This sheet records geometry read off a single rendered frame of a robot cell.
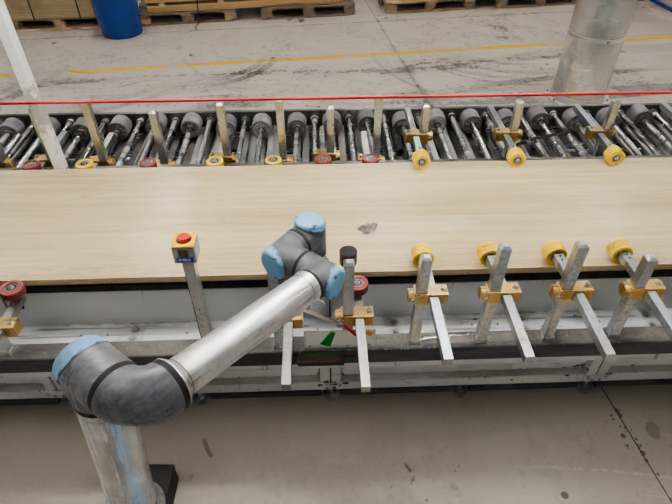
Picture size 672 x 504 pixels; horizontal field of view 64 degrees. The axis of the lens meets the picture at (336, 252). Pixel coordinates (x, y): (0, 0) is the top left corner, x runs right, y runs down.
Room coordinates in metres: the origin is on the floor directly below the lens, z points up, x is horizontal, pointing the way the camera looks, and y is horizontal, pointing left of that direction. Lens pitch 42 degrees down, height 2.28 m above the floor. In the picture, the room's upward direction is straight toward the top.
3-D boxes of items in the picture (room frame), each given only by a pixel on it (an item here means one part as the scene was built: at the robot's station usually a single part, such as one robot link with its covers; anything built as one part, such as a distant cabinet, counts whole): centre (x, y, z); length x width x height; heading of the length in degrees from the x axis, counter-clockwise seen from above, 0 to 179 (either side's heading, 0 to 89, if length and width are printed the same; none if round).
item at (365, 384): (1.19, -0.09, 0.84); 0.43 x 0.03 x 0.04; 2
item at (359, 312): (1.28, -0.06, 0.85); 0.14 x 0.06 x 0.05; 92
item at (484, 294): (1.29, -0.56, 0.95); 0.14 x 0.06 x 0.05; 92
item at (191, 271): (1.26, 0.47, 0.93); 0.05 x 0.05 x 0.45; 2
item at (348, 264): (1.28, -0.04, 0.87); 0.04 x 0.04 x 0.48; 2
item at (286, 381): (1.20, 0.16, 0.84); 0.44 x 0.03 x 0.04; 2
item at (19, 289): (1.36, 1.17, 0.85); 0.08 x 0.08 x 0.11
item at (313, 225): (1.19, 0.08, 1.29); 0.10 x 0.09 x 0.12; 143
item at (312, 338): (1.25, -0.01, 0.75); 0.26 x 0.01 x 0.10; 92
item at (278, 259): (1.09, 0.13, 1.30); 0.12 x 0.12 x 0.09; 53
